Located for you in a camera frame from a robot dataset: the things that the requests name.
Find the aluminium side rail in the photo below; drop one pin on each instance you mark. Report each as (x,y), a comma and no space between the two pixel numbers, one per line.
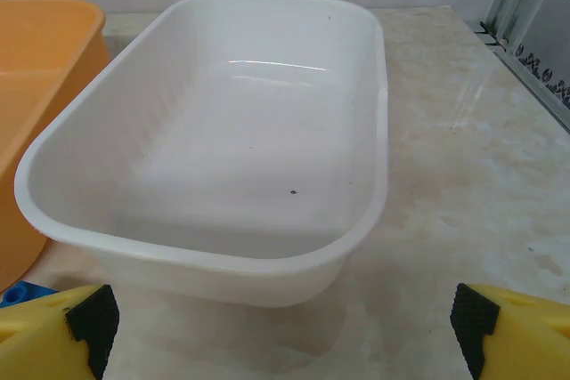
(556,108)

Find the blue lego brick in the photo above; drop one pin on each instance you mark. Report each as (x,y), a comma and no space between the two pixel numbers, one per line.
(20,294)

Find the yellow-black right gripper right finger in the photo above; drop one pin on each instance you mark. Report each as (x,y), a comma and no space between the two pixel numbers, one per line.
(525,344)

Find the white plastic container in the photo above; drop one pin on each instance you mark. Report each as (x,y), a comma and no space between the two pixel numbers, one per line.
(222,131)

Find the orange plastic container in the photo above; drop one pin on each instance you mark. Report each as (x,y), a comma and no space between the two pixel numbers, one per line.
(26,42)

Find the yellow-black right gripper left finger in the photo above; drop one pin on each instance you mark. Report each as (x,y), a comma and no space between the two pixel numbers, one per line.
(35,344)

